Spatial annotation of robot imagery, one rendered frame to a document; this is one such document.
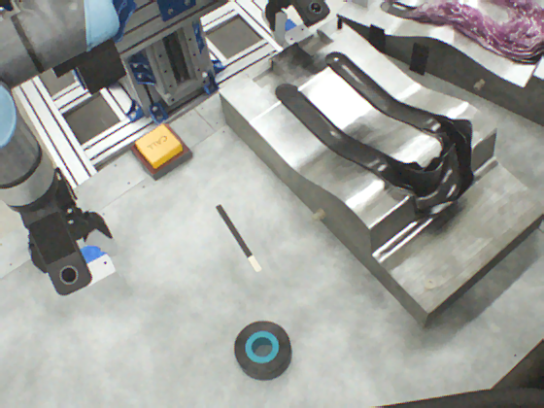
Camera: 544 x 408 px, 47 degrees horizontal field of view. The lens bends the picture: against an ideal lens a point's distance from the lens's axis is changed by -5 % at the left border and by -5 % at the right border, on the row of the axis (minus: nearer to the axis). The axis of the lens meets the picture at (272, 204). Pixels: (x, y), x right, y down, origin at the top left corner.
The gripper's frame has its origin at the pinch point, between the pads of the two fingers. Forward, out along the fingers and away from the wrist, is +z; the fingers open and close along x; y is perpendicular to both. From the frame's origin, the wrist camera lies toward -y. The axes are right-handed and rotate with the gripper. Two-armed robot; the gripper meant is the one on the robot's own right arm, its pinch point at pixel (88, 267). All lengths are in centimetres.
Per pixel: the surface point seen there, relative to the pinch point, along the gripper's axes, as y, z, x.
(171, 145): 19.4, 8.9, -19.7
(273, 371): -23.4, 9.1, -15.8
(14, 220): 88, 93, 30
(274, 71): 21.8, 6.3, -41.5
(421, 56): 12, 8, -66
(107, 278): 1.6, 7.7, -0.8
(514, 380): -35, 93, -74
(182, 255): 1.7, 12.5, -12.6
